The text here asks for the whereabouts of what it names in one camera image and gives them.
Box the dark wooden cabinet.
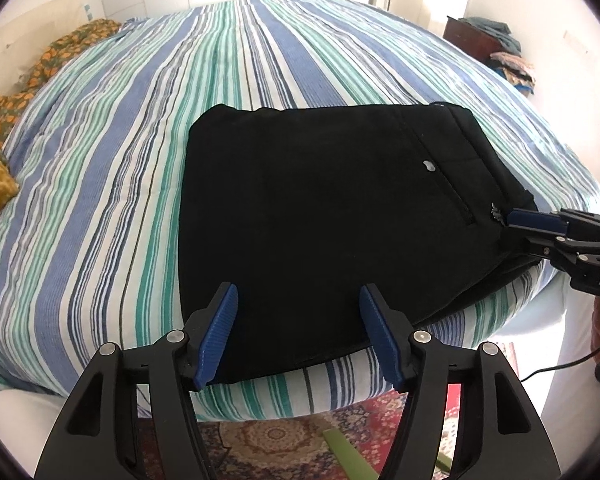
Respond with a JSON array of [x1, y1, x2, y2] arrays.
[[442, 15, 506, 63]]

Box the black cable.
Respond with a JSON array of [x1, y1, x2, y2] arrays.
[[521, 337, 600, 381]]

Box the orange patterned cloth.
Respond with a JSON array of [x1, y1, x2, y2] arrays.
[[0, 19, 123, 146]]

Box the black pants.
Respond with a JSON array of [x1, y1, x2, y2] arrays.
[[177, 101, 538, 386]]

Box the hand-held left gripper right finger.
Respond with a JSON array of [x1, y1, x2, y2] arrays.
[[358, 282, 563, 480]]

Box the green flat object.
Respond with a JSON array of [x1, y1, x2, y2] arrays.
[[324, 427, 381, 480]]

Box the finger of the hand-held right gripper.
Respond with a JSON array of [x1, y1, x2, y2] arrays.
[[499, 230, 583, 267], [502, 207, 600, 241]]

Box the pile of clothes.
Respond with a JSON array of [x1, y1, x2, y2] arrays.
[[460, 16, 536, 96]]

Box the white bed base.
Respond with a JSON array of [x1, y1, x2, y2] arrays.
[[505, 260, 600, 426]]

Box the blue green striped bed cover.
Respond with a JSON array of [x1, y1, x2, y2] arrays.
[[0, 0, 600, 418]]

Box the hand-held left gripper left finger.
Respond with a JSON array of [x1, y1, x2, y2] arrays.
[[35, 282, 241, 480]]

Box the red patterned rug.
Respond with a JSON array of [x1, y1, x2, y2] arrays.
[[135, 342, 518, 480]]

